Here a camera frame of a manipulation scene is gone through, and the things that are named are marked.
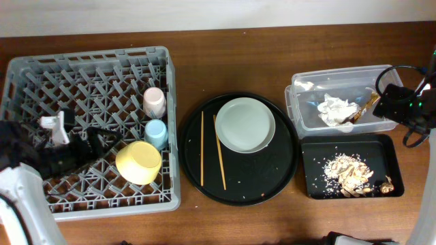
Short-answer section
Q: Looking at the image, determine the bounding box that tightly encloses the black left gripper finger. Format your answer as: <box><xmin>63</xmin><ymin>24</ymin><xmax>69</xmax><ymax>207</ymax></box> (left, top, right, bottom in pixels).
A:
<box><xmin>81</xmin><ymin>137</ymin><xmax>121</xmax><ymax>165</ymax></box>
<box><xmin>87</xmin><ymin>127</ymin><xmax>123</xmax><ymax>140</ymax></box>

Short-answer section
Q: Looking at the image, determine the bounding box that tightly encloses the yellow plastic bowl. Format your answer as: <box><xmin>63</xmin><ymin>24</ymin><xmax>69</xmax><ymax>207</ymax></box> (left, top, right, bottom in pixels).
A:
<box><xmin>115</xmin><ymin>141</ymin><xmax>162</xmax><ymax>185</ymax></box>

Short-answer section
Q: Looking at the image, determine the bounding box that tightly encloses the blue plastic cup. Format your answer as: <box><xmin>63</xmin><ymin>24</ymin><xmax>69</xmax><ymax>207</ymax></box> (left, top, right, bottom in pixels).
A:
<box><xmin>144</xmin><ymin>119</ymin><xmax>168</xmax><ymax>150</ymax></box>

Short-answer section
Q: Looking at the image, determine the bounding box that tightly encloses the gold foil wrapper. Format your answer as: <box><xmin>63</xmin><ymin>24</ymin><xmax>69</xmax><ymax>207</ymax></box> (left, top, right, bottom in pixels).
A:
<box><xmin>343</xmin><ymin>87</ymin><xmax>380</xmax><ymax>124</ymax></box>

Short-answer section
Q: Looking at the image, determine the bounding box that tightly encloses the pink plastic cup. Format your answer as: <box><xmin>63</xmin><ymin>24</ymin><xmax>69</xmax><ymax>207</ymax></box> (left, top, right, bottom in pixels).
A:
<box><xmin>143</xmin><ymin>87</ymin><xmax>167</xmax><ymax>119</ymax></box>

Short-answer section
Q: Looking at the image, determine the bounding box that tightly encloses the wooden chopstick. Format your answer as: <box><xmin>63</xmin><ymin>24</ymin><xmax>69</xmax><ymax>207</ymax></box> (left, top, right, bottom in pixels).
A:
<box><xmin>200</xmin><ymin>111</ymin><xmax>204</xmax><ymax>186</ymax></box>
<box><xmin>213</xmin><ymin>114</ymin><xmax>227</xmax><ymax>191</ymax></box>

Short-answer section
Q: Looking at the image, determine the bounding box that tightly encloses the food scraps pile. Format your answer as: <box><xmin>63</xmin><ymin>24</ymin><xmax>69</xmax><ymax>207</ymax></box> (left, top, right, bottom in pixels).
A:
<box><xmin>323</xmin><ymin>153</ymin><xmax>374</xmax><ymax>197</ymax></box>

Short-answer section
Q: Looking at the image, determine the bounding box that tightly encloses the light grey plate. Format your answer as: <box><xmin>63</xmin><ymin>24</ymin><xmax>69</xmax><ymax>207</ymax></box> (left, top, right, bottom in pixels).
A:
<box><xmin>215</xmin><ymin>97</ymin><xmax>276</xmax><ymax>154</ymax></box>

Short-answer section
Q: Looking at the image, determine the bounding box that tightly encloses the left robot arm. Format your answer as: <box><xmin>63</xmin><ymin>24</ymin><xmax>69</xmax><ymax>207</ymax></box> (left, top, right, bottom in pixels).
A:
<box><xmin>1</xmin><ymin>109</ymin><xmax>123</xmax><ymax>244</ymax></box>

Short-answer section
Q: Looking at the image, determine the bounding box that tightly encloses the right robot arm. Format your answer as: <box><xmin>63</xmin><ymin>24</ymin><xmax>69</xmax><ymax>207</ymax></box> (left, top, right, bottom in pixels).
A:
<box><xmin>373</xmin><ymin>53</ymin><xmax>435</xmax><ymax>244</ymax></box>

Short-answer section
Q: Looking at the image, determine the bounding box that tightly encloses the grey plastic dishwasher rack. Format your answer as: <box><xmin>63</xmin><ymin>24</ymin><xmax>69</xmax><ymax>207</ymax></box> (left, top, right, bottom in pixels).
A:
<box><xmin>1</xmin><ymin>46</ymin><xmax>181</xmax><ymax>221</ymax></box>

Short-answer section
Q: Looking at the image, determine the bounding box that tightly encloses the black rectangular tray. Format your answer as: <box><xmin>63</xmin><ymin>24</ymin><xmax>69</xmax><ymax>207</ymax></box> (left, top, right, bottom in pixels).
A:
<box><xmin>301</xmin><ymin>134</ymin><xmax>405</xmax><ymax>199</ymax></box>

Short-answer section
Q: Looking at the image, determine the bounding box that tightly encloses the clear plastic bin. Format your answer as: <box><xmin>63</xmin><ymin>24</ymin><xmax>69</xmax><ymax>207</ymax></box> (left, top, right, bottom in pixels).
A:
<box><xmin>285</xmin><ymin>65</ymin><xmax>398</xmax><ymax>139</ymax></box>

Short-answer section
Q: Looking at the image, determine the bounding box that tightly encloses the crumpled white paper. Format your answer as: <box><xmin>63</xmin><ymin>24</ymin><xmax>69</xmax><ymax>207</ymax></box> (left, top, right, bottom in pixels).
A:
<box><xmin>317</xmin><ymin>93</ymin><xmax>360</xmax><ymax>127</ymax></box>

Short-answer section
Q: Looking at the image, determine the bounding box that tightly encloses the small brown food scrap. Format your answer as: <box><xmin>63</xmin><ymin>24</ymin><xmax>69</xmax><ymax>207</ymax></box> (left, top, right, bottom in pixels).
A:
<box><xmin>379</xmin><ymin>176</ymin><xmax>394</xmax><ymax>194</ymax></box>

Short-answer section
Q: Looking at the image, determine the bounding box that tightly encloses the round black tray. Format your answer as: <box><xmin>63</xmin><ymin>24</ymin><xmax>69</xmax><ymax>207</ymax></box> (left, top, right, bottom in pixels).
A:
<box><xmin>178</xmin><ymin>92</ymin><xmax>300</xmax><ymax>206</ymax></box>

